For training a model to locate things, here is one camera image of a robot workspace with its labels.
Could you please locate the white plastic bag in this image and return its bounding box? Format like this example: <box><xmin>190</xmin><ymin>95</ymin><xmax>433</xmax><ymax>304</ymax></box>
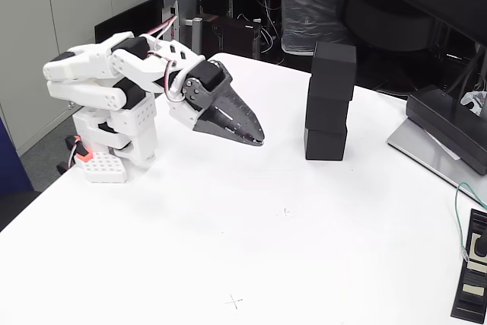
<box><xmin>460</xmin><ymin>91</ymin><xmax>487</xmax><ymax>116</ymax></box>

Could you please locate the black plastic tray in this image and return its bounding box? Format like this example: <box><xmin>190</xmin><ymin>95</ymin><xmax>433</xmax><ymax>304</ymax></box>
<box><xmin>450</xmin><ymin>209</ymin><xmax>487</xmax><ymax>324</ymax></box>

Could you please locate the grey metal post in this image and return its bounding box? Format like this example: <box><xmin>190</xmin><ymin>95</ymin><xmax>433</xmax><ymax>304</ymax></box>
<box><xmin>185</xmin><ymin>16</ymin><xmax>203</xmax><ymax>56</ymax></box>

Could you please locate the red white servo cable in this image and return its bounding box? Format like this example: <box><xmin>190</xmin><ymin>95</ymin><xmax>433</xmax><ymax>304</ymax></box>
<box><xmin>146</xmin><ymin>14</ymin><xmax>180</xmax><ymax>104</ymax></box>

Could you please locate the black office chair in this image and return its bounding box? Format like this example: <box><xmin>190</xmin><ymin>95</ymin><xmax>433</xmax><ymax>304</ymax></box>
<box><xmin>340</xmin><ymin>0</ymin><xmax>438</xmax><ymax>54</ymax></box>

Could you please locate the silver monitor stand base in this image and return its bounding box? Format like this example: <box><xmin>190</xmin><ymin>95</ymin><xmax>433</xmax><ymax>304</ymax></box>
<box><xmin>387</xmin><ymin>115</ymin><xmax>487</xmax><ymax>204</ymax></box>

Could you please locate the black computer case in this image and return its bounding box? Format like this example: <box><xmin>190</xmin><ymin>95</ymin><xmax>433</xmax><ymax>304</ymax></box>
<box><xmin>201</xmin><ymin>14</ymin><xmax>263</xmax><ymax>60</ymax></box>

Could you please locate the black cube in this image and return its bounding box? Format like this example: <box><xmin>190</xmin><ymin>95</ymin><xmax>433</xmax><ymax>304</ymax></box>
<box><xmin>305</xmin><ymin>75</ymin><xmax>355</xmax><ymax>132</ymax></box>
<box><xmin>310</xmin><ymin>41</ymin><xmax>358</xmax><ymax>90</ymax></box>
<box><xmin>304</xmin><ymin>126</ymin><xmax>348</xmax><ymax>161</ymax></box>

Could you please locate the bin with clear plastic bag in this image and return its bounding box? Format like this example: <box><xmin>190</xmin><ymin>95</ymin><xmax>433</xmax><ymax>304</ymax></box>
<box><xmin>275</xmin><ymin>0</ymin><xmax>353</xmax><ymax>56</ymax></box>

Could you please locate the blue partition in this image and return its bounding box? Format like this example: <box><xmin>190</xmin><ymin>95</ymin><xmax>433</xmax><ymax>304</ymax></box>
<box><xmin>0</xmin><ymin>117</ymin><xmax>34</xmax><ymax>195</ymax></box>

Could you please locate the grey metal cabinet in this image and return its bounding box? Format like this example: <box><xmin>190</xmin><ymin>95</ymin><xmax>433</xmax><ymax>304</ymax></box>
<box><xmin>0</xmin><ymin>0</ymin><xmax>157</xmax><ymax>157</ymax></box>

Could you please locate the orange black controller board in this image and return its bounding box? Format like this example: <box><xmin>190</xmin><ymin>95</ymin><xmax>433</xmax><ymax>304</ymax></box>
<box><xmin>56</xmin><ymin>135</ymin><xmax>94</xmax><ymax>174</ymax></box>

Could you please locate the green cable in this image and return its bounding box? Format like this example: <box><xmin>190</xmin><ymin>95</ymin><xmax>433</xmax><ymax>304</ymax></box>
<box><xmin>454</xmin><ymin>181</ymin><xmax>487</xmax><ymax>261</ymax></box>

